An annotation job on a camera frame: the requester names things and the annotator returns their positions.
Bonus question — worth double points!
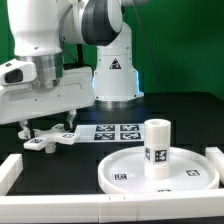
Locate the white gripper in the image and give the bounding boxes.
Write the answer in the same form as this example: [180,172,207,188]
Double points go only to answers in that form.
[0,67,95,139]

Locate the white cross-shaped table base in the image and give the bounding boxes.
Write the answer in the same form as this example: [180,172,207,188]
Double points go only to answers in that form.
[23,124,80,153]

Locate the white round table top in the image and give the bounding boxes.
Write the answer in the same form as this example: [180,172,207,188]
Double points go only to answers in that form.
[98,146,220,194]

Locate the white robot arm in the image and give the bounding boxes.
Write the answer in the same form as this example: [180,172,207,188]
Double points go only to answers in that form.
[0,0,124,139]

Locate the white marker sheet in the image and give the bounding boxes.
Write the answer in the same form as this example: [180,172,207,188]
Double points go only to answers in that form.
[75,123,144,143]

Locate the white left fence bar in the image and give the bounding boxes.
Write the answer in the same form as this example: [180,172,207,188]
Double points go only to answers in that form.
[0,154,23,196]

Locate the white fence bar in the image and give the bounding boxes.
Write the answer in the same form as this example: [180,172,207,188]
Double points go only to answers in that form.
[205,147,224,185]
[0,154,23,196]
[0,189,224,224]

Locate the white right fence bar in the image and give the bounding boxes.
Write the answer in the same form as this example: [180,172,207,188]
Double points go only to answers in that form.
[205,147,224,185]

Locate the white front fence bar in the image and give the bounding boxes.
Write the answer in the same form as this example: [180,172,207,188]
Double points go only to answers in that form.
[0,189,224,224]

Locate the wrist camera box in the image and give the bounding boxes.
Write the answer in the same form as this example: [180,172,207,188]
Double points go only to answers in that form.
[0,59,37,86]

